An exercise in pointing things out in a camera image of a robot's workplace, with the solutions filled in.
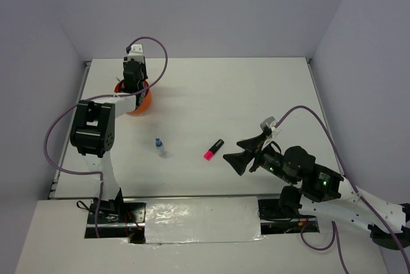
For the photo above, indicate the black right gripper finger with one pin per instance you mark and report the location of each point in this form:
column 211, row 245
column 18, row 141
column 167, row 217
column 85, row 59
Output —
column 252, row 145
column 239, row 161

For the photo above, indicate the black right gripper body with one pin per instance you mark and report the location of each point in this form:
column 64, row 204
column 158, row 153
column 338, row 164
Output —
column 267, row 158

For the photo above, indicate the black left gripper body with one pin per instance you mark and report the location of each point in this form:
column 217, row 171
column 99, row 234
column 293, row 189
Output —
column 143, row 68

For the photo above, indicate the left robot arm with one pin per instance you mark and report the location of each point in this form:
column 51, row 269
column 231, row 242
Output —
column 93, row 131

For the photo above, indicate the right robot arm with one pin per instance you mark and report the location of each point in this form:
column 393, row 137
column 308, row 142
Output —
column 315, row 190

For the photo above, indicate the black highlighter pink cap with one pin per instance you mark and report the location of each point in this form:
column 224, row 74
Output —
column 213, row 150

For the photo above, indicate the orange round divided container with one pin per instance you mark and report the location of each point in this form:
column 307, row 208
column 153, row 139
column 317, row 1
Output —
column 143, row 103

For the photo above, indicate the reflective silver front panel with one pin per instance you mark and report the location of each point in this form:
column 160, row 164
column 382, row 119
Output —
column 202, row 220

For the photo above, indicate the small blue-capped glue bottle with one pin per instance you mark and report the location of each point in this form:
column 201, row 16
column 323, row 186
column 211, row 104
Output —
column 160, row 147

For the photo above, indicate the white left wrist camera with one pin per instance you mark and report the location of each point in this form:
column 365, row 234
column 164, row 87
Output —
column 135, row 53

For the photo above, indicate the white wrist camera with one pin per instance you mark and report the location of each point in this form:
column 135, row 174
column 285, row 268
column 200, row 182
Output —
column 268, row 126
column 135, row 53

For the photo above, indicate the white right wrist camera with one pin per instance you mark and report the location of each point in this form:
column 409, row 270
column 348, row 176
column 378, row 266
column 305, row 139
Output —
column 268, row 126

